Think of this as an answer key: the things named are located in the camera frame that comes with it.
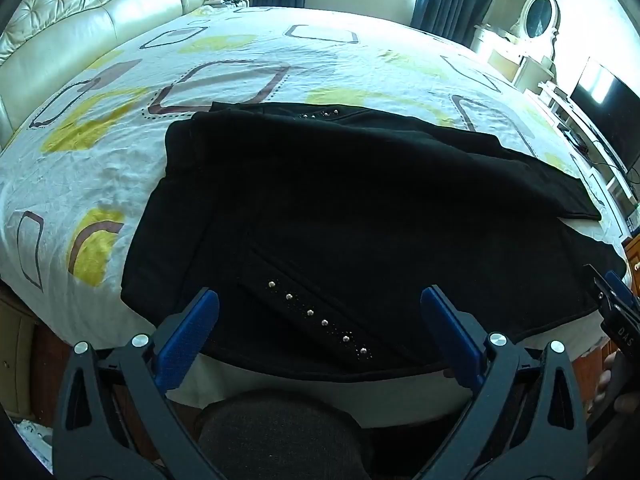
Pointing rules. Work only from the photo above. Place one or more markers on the white vanity dresser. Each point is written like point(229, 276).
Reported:
point(510, 60)

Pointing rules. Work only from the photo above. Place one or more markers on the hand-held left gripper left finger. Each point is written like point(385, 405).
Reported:
point(187, 342)

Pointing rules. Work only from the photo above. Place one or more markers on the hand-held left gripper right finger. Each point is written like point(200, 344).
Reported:
point(452, 342)

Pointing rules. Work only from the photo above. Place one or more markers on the black studded pants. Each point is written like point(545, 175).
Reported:
point(350, 230)

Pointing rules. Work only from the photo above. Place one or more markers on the white television stand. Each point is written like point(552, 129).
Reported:
point(580, 130)

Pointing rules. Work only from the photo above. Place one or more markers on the white oval vanity mirror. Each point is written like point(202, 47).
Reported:
point(540, 15)

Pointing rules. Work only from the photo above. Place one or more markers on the bed with patterned sheet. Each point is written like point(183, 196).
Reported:
point(115, 160)

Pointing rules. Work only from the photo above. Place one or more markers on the black flat television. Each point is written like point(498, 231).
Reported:
point(607, 110)

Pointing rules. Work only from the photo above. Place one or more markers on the person's left leg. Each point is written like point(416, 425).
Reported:
point(280, 435)

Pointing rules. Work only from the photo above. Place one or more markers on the person's right hand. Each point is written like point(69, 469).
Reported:
point(606, 385)

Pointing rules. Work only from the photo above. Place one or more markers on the wooden nightstand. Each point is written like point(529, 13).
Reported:
point(25, 360)

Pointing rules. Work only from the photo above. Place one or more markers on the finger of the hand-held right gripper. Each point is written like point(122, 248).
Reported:
point(620, 290)

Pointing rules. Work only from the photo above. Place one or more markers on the cream tufted leather headboard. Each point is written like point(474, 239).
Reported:
point(85, 25)

